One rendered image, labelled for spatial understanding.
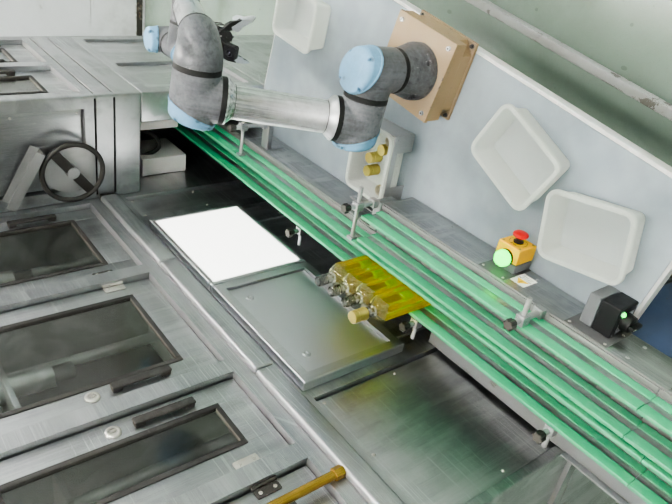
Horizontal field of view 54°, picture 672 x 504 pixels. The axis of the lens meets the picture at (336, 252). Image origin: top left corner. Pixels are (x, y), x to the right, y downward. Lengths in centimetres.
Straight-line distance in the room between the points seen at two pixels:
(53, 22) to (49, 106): 292
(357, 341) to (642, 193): 80
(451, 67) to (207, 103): 63
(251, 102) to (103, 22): 371
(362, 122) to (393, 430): 76
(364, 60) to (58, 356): 104
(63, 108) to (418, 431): 147
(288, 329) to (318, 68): 94
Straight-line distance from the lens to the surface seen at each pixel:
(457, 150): 187
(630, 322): 160
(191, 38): 160
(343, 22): 221
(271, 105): 165
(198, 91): 160
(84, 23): 525
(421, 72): 175
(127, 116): 238
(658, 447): 154
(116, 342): 181
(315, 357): 173
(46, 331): 187
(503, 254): 169
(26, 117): 230
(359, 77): 165
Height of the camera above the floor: 215
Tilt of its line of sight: 36 degrees down
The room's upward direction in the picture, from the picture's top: 104 degrees counter-clockwise
